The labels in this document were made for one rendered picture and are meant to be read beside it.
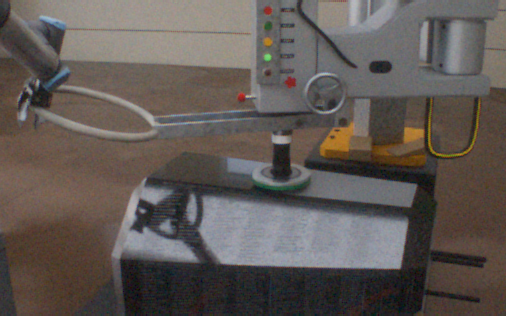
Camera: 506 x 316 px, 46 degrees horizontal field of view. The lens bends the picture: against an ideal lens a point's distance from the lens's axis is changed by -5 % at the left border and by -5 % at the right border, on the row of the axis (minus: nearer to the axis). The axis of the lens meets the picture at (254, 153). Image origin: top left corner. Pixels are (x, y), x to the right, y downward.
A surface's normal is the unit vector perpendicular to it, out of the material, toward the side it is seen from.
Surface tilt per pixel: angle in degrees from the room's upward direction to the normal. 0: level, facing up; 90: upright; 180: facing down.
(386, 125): 90
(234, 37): 90
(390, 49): 90
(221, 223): 45
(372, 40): 90
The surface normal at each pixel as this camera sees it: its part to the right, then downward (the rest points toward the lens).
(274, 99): 0.11, 0.32
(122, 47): -0.29, 0.31
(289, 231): -0.20, -0.45
